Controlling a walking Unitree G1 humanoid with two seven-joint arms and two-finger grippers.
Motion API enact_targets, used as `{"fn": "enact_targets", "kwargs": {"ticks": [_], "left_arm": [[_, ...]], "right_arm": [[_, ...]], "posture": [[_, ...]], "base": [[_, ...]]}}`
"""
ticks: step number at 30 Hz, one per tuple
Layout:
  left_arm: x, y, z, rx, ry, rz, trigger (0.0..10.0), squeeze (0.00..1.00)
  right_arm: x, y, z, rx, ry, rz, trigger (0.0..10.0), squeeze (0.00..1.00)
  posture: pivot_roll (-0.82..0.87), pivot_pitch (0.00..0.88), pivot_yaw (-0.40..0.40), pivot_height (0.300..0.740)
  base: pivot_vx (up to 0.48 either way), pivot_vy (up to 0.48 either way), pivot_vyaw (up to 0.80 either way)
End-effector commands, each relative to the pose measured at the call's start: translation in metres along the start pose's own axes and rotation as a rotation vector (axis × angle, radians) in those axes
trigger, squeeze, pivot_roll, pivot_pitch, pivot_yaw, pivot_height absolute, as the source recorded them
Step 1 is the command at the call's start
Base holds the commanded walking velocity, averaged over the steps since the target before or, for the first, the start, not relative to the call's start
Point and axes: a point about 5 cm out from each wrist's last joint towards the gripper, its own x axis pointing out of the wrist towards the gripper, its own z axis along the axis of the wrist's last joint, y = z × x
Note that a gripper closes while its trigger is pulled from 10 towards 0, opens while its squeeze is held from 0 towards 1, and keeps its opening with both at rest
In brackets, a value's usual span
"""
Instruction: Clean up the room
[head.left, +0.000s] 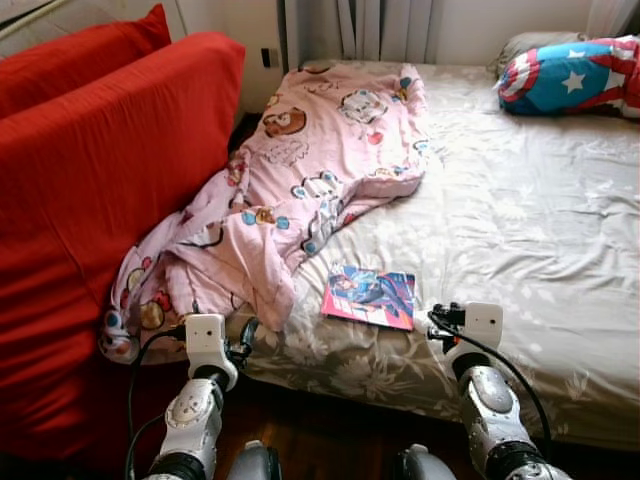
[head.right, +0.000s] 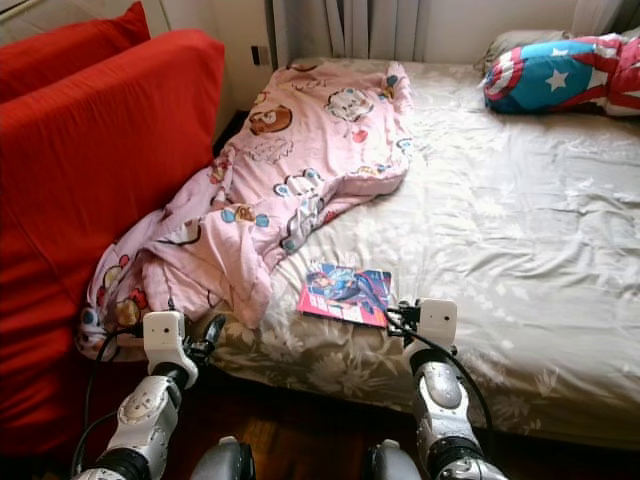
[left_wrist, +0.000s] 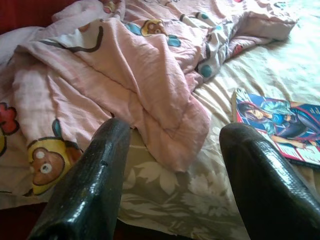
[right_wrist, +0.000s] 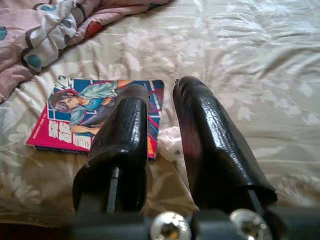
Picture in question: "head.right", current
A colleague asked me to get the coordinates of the colourful comic book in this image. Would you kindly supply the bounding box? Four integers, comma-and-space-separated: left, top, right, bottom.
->
297, 262, 393, 329

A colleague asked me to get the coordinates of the red cushion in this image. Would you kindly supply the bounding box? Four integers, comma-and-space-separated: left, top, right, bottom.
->
0, 2, 151, 106

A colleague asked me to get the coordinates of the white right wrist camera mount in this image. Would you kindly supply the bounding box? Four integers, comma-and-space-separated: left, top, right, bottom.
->
402, 298, 458, 369

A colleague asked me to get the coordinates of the star shield pillow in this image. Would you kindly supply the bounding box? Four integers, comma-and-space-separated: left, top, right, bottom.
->
482, 34, 640, 117

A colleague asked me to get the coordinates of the pink cartoon blanket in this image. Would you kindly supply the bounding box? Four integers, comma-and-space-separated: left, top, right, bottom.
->
75, 58, 413, 361

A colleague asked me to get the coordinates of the plain grey pillow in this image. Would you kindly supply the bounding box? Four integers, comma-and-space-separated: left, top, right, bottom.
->
478, 28, 576, 73

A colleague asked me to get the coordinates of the large red mattress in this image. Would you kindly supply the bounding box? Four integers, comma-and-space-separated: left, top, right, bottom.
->
0, 28, 226, 456

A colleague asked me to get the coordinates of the grey right robot leg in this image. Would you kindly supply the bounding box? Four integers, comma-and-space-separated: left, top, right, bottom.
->
368, 440, 421, 480

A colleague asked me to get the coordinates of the bed with grey floral sheet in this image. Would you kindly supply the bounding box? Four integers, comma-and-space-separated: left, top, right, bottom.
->
210, 58, 640, 451

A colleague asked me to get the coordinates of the grey curtain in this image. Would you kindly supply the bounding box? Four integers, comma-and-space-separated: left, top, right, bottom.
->
570, 0, 640, 37
272, 0, 426, 66

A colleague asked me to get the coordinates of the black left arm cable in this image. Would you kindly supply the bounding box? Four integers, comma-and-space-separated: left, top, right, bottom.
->
70, 325, 151, 480

